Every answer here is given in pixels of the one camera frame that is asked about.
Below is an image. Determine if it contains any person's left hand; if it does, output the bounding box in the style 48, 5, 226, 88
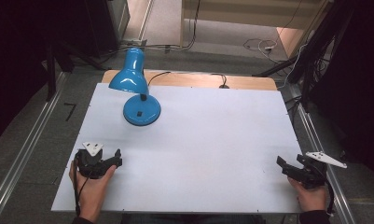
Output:
68, 161, 118, 224

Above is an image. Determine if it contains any black lamp cable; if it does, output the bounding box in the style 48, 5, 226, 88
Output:
147, 71, 173, 87

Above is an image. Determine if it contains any light wooden furniture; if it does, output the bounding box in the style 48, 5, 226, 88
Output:
179, 0, 332, 59

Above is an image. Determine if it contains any aluminium floor rail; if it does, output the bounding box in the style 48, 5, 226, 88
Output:
287, 83, 357, 224
0, 71, 68, 224

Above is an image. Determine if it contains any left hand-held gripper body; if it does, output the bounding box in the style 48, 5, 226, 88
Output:
74, 141, 116, 180

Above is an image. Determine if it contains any black cable with plug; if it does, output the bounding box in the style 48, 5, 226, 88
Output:
210, 73, 231, 90

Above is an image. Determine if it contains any white floor cable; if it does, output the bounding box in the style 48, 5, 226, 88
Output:
242, 37, 280, 61

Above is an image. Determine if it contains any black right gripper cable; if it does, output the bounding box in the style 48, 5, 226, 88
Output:
325, 179, 336, 217

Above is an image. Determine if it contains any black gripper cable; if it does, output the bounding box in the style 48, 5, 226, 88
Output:
72, 158, 90, 217
325, 179, 336, 217

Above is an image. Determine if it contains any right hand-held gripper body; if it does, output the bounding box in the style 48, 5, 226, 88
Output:
294, 150, 348, 190

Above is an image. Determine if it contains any black curtain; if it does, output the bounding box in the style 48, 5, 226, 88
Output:
0, 0, 121, 147
312, 0, 374, 189

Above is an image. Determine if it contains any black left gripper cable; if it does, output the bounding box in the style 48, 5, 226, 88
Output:
72, 158, 90, 217

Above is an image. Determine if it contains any black metal stand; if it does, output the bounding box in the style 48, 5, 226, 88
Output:
45, 41, 108, 103
252, 0, 355, 110

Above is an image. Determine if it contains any blue desk lamp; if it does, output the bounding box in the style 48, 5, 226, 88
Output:
108, 47, 162, 127

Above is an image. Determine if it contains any person's right hand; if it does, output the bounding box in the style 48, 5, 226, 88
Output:
286, 175, 327, 213

